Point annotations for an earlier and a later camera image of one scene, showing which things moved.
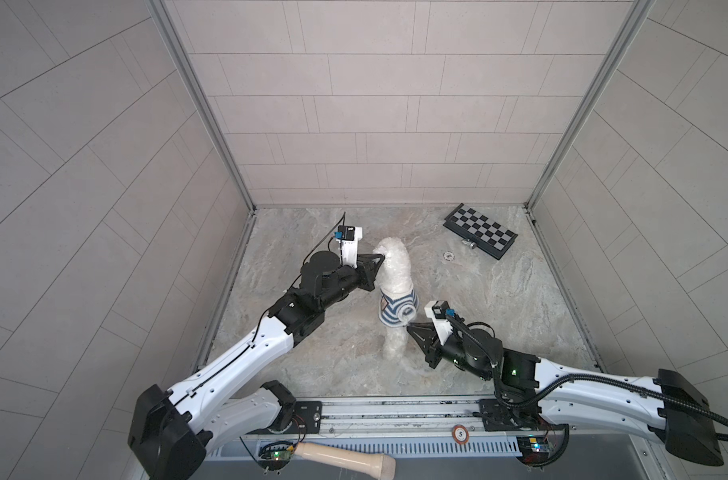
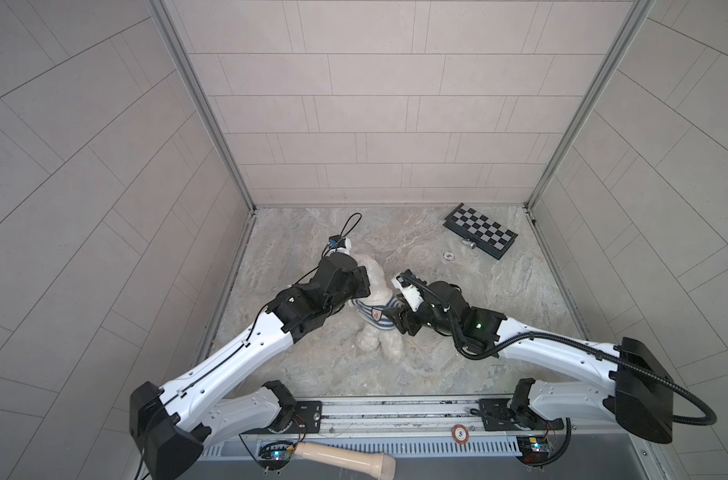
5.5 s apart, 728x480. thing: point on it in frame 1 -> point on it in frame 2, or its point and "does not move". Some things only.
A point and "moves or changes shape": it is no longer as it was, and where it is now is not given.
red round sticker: (460, 433) does not move
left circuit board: (276, 455) does not move
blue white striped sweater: (398, 312) moves or changes shape
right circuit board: (534, 449) does not move
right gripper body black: (456, 353) -> (423, 318)
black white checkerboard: (480, 229) does not move
